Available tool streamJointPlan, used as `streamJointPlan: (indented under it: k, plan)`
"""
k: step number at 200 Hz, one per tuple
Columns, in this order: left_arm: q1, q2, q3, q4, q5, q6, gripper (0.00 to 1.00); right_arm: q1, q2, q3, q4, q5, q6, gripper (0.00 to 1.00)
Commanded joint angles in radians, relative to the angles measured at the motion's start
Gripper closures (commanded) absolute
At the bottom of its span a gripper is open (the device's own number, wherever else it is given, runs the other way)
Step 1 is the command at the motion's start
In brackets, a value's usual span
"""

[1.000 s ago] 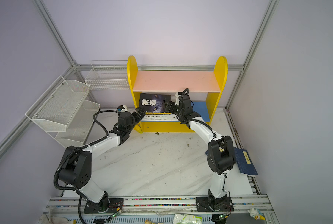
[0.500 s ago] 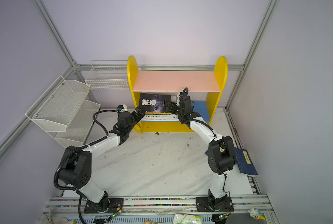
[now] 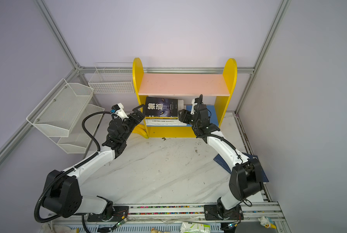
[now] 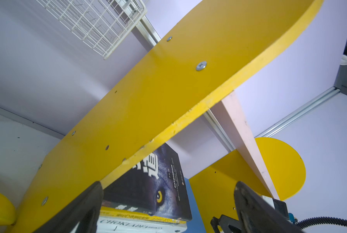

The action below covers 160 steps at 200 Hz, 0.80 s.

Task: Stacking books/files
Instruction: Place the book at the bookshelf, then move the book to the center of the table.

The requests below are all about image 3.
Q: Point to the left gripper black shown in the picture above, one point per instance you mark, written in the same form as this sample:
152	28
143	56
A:
131	119

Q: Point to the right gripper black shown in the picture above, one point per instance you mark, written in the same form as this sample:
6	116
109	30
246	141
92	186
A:
195	113

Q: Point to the white Javen Mao portfolio book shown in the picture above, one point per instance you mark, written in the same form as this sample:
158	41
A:
162	124

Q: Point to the black book white characters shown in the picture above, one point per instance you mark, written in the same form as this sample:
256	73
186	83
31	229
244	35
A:
161	107

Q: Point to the yellow paperback book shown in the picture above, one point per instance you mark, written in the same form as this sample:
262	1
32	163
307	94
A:
160	117

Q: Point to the white Chokladfabriken book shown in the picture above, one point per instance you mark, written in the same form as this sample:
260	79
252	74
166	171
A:
180	107

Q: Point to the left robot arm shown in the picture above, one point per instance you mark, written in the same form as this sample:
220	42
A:
61	196

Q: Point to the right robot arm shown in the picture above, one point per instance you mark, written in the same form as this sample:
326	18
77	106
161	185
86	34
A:
246	177

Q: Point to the yellow banana bunch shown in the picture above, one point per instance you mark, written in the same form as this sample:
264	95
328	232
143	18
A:
141	130

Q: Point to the yellow pink blue bookshelf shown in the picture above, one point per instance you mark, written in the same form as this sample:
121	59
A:
185	85

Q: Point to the blue book yellow label near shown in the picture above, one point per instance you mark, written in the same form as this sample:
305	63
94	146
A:
221	162

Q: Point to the blue book yellow label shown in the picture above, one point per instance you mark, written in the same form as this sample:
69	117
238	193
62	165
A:
264	177
221	162

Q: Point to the blue book yellow label far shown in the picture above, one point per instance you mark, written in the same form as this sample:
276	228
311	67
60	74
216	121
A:
264	177

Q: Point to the white mesh two-tier rack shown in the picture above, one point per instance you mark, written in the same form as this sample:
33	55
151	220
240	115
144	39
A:
60	114

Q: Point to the white green carton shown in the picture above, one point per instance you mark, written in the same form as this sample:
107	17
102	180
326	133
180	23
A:
193	227

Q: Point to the small toy figure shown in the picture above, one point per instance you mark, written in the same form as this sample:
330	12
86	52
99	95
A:
266	222

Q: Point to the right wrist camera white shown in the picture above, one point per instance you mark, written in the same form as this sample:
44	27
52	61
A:
194	106

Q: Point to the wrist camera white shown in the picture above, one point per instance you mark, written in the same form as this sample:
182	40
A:
118	110
194	106

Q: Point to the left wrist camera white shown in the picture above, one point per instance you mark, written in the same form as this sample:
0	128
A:
118	110

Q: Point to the white wire basket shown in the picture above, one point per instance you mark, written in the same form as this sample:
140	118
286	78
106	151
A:
112	78

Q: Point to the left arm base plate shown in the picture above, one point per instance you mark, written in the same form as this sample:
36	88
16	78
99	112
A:
111	214

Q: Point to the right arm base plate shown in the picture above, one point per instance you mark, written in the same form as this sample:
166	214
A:
216	212

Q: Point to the aluminium front rail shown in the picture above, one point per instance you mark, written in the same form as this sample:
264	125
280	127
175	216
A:
168	218

